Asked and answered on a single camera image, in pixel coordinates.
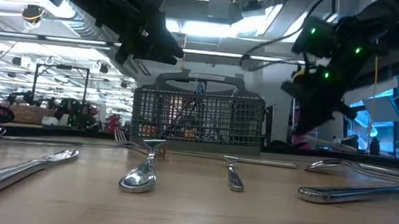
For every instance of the black background robot arm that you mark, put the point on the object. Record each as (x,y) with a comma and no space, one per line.
(74,111)
(30,98)

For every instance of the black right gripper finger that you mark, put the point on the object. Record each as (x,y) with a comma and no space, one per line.
(347,110)
(313,115)

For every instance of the black frame clamp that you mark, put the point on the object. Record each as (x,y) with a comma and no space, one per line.
(268,126)

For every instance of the black bottle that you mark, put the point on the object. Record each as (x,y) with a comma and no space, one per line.
(375,147)

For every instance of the white angled panel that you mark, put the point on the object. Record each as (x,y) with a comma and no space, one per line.
(381,109)

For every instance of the silver spoon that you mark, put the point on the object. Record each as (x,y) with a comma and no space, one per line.
(140,179)

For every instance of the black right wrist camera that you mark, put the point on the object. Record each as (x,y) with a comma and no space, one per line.
(301,88)

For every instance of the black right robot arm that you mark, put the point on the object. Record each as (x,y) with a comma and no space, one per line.
(392,23)

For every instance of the black background station frame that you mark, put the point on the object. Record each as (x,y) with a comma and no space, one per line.
(61,66)

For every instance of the silver ventilation duct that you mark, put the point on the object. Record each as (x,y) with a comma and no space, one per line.
(86,28)

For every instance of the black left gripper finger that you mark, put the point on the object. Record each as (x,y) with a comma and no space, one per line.
(158,40)
(154,59)

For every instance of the long ceiling light strip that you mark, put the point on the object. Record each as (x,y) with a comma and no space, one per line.
(68,39)

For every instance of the small stainless steel fork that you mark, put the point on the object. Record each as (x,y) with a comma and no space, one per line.
(235,182)

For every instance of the grey ceiling box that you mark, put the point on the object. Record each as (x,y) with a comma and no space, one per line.
(219,9)

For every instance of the white board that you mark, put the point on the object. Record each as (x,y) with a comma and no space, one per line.
(337,136)

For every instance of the grey mesh cutlery basket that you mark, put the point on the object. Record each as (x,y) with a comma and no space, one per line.
(202,126)

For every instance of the wicker basket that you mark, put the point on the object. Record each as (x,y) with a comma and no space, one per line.
(31,115)

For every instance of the stainless steel table knife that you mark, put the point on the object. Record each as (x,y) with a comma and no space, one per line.
(336,194)
(269,163)
(8,180)

